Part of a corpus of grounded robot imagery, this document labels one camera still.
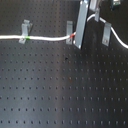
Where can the right grey cable clip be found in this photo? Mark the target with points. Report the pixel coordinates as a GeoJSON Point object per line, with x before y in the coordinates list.
{"type": "Point", "coordinates": [106, 34]}

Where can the dark object top right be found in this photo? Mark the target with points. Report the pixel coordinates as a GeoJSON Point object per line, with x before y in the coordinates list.
{"type": "Point", "coordinates": [115, 3]}

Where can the left grey cable clip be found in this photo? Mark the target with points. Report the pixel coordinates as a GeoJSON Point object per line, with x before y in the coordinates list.
{"type": "Point", "coordinates": [26, 27]}

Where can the upper grey cable clip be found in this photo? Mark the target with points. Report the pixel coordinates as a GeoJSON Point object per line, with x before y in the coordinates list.
{"type": "Point", "coordinates": [97, 15]}

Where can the grey cable clip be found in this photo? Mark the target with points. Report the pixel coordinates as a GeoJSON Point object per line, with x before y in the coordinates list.
{"type": "Point", "coordinates": [97, 15]}
{"type": "Point", "coordinates": [106, 34]}
{"type": "Point", "coordinates": [26, 27]}
{"type": "Point", "coordinates": [69, 31]}

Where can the grey gripper block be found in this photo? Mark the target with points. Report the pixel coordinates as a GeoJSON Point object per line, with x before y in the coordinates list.
{"type": "Point", "coordinates": [82, 17]}

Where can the middle grey cable clip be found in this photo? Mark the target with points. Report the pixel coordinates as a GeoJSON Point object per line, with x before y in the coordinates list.
{"type": "Point", "coordinates": [69, 31]}

